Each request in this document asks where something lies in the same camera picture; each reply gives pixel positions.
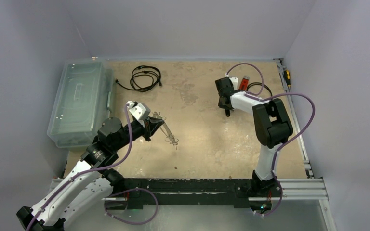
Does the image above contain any black coiled cable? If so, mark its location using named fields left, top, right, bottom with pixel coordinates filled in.
left=246, top=82, right=273, bottom=96
left=115, top=65, right=163, bottom=93

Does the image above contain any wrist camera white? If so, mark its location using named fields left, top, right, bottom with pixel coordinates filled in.
left=126, top=101, right=151, bottom=127
left=228, top=76, right=239, bottom=90

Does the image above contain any black coiled cable left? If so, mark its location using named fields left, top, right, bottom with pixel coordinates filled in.
left=115, top=65, right=163, bottom=93

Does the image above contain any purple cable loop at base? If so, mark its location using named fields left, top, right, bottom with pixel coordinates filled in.
left=104, top=187, right=160, bottom=226

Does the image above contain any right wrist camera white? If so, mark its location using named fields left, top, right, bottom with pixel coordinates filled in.
left=228, top=76, right=239, bottom=90

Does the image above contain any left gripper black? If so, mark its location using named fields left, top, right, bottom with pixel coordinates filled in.
left=112, top=115, right=164, bottom=151

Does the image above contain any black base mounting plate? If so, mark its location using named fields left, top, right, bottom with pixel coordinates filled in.
left=105, top=178, right=282, bottom=213

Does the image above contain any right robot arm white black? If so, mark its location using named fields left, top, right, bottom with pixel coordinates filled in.
left=215, top=77, right=293, bottom=196

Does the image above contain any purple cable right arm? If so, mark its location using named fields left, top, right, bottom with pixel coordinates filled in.
left=225, top=62, right=317, bottom=218

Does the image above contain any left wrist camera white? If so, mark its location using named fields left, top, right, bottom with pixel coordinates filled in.
left=126, top=101, right=151, bottom=127

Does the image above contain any aluminium frame rail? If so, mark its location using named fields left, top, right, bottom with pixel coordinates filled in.
left=46, top=58, right=329, bottom=202

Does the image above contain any black coiled cable right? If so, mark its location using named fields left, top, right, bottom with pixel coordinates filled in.
left=246, top=82, right=273, bottom=96

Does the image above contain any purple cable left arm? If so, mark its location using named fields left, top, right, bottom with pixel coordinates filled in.
left=25, top=103, right=134, bottom=231

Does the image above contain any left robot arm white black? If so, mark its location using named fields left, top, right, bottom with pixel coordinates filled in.
left=16, top=116, right=165, bottom=231

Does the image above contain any red handled adjustable wrench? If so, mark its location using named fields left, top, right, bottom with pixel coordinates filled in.
left=238, top=76, right=250, bottom=91

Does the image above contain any yellow black screwdriver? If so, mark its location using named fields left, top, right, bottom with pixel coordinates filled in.
left=283, top=70, right=291, bottom=87

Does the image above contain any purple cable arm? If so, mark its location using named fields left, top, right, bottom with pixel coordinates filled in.
left=225, top=62, right=317, bottom=218
left=25, top=103, right=134, bottom=231

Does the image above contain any clear plastic storage bin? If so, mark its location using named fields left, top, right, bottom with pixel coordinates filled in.
left=47, top=59, right=114, bottom=149

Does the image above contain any keyring chain with keys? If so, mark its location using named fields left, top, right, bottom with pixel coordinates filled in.
left=151, top=111, right=180, bottom=151

